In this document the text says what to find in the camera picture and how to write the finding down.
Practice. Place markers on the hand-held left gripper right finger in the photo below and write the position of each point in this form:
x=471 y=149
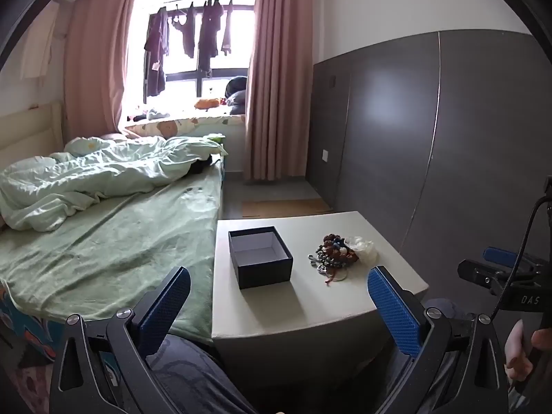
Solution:
x=392 y=310

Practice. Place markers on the printed window seat cushion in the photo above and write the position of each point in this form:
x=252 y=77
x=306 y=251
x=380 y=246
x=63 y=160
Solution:
x=172 y=127

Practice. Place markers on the pink pillow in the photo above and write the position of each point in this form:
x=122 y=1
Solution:
x=113 y=137

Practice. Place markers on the green packet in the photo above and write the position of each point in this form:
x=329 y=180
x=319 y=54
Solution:
x=215 y=138

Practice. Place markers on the patterned floor mat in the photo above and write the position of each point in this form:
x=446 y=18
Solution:
x=34 y=379

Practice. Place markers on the small dark hanging garment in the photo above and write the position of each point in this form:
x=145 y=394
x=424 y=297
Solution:
x=186 y=30

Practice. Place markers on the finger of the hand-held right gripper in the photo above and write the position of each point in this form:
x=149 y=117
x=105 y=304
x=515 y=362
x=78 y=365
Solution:
x=502 y=255
x=481 y=274

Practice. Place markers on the dark hanging shirt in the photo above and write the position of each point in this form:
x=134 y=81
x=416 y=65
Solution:
x=209 y=34

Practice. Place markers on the light blue cloth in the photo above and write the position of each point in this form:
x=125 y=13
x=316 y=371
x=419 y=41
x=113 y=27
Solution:
x=157 y=115

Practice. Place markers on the pale green duvet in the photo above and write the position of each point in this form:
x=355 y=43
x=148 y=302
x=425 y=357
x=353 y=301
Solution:
x=86 y=177

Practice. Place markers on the window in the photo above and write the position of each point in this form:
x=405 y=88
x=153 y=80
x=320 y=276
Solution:
x=181 y=90

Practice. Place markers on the dark pillows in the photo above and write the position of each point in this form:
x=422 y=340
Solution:
x=237 y=95

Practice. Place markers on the narrow dark hanging garment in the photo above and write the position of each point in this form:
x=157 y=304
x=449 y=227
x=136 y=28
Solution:
x=227 y=30

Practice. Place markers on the white bedside table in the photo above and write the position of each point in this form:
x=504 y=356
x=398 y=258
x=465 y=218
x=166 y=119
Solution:
x=267 y=323

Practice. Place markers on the white plastic bag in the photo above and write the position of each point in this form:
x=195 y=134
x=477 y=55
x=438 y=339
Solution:
x=364 y=248

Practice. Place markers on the long dark hanging garment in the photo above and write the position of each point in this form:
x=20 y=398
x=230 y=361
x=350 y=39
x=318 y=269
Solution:
x=156 y=43

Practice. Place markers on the person's grey patterned pants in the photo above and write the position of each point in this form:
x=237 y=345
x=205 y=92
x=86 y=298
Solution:
x=194 y=375

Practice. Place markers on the pile of beaded jewelry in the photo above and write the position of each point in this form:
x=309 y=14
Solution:
x=334 y=250

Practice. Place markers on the clothes drying rail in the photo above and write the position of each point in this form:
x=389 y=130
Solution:
x=241 y=2

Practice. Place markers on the person's right hand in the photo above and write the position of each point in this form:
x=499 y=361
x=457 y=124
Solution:
x=514 y=353

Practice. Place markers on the black jewelry box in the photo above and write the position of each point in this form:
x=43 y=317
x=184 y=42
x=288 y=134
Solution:
x=264 y=274

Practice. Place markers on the orange plush toy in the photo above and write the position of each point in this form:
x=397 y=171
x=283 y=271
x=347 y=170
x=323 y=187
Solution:
x=206 y=103

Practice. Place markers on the pink curtain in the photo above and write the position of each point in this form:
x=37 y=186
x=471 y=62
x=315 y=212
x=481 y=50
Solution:
x=99 y=64
x=280 y=73

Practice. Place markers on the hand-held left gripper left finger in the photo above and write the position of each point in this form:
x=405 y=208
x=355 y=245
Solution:
x=169 y=306

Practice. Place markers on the cream padded headboard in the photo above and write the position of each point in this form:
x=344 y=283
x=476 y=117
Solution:
x=26 y=133

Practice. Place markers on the bed with green sheet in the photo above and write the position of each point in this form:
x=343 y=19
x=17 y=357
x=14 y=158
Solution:
x=129 y=246

